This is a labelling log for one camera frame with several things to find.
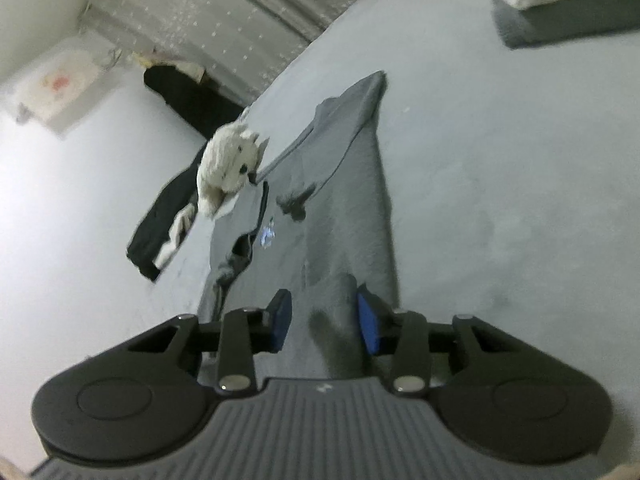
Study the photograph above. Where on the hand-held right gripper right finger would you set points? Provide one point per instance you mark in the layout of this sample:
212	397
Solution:
370	320

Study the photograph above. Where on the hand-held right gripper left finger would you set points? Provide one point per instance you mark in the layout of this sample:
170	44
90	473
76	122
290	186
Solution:
281	320

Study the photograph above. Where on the grey shirt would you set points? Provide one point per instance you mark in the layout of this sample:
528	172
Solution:
345	220

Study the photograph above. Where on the white plush toy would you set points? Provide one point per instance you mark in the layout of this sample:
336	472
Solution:
227	165

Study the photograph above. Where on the grey bed sheet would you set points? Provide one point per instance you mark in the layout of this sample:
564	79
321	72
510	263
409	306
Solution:
500	185

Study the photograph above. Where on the black hanging garment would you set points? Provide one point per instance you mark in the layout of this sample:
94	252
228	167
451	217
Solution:
195	100

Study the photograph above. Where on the grey starred curtain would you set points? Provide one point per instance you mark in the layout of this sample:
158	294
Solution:
225	20

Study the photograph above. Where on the grey folded garment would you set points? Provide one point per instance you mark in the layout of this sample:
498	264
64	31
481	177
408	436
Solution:
565	22

